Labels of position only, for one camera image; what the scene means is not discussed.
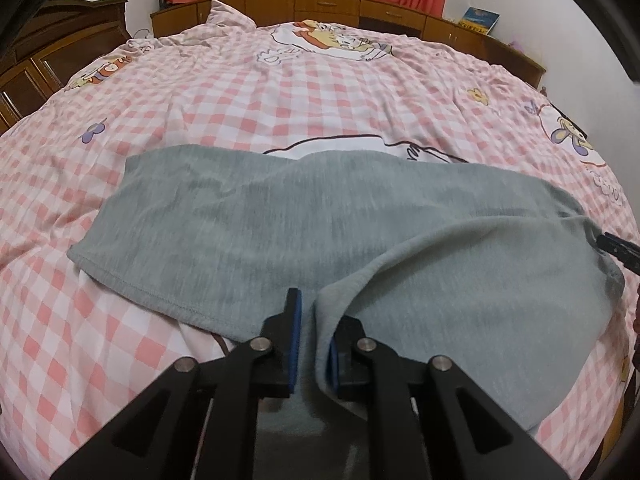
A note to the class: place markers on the dark wooden wardrobe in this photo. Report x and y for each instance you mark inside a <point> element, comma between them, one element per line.
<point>55,50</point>

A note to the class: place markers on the grey pants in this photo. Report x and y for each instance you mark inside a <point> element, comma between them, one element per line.
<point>300,220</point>

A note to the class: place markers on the blue book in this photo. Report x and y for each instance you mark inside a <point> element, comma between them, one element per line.
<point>478,20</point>

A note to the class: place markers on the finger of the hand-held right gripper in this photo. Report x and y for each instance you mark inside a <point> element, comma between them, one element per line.
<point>620,251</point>

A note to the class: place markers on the long wooden cabinet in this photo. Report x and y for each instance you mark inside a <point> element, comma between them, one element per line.
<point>325,7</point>

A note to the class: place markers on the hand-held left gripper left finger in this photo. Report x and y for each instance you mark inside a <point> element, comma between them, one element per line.
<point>295,332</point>

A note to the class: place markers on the pink checked printed blanket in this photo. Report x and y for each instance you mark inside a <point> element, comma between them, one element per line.
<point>300,100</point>

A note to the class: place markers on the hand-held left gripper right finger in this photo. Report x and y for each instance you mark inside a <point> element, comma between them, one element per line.
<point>332,366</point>

